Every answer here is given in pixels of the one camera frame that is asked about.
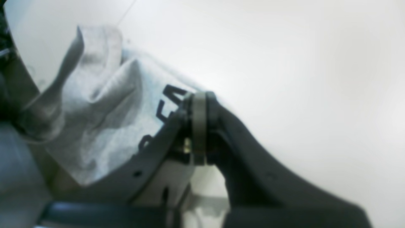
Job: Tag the grey T-shirt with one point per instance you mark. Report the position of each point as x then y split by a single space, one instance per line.
104 104

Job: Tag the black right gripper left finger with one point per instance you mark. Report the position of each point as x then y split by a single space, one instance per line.
146 191

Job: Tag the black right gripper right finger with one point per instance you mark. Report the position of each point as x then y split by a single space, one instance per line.
263 193

